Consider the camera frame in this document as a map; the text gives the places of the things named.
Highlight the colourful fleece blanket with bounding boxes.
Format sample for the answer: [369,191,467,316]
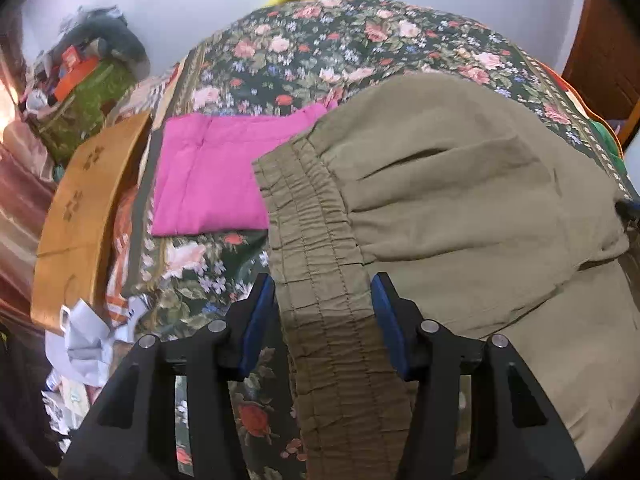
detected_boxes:
[537,62,628,177]

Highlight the orange box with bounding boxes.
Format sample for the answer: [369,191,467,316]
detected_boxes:
[53,58,100,102]

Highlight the wooden headboard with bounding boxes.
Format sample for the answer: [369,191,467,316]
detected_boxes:
[30,112,152,335]

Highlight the folded pink cloth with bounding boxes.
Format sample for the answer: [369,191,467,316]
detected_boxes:
[151,100,337,236]

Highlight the pink curtain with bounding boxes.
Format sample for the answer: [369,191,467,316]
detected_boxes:
[1,58,55,326]

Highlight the grey plush toy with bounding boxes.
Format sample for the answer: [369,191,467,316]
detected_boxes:
[50,6,151,80]

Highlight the brown wooden door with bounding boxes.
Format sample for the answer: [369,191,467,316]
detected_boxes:
[563,0,639,120]

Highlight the green storage bag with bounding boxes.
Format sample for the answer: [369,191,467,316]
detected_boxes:
[30,58,136,167]

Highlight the olive green pants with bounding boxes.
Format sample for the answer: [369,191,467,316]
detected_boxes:
[254,73,639,479]

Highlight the white crumpled cloth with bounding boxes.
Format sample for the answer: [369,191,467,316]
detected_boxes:
[44,295,149,387]

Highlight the floral bedspread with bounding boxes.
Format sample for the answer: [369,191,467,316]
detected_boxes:
[114,0,640,480]

